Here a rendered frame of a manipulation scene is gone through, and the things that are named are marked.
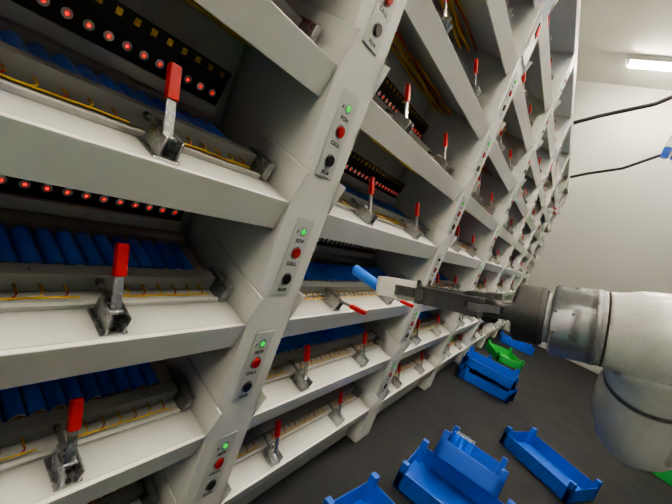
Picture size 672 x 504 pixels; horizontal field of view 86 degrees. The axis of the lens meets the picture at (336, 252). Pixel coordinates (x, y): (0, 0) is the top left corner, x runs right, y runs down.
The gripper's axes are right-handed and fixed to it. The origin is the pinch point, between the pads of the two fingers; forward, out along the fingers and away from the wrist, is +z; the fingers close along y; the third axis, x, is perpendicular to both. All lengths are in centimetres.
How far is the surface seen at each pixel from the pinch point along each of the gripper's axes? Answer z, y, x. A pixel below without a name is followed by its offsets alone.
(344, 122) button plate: 7.7, 11.4, -22.8
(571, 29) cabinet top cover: -10, -106, -105
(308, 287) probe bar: 19.8, -2.5, 3.4
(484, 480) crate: -9, -63, 55
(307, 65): 7.6, 21.1, -26.0
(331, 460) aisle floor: 30, -40, 57
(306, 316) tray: 16.3, 1.5, 8.0
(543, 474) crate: -23, -111, 67
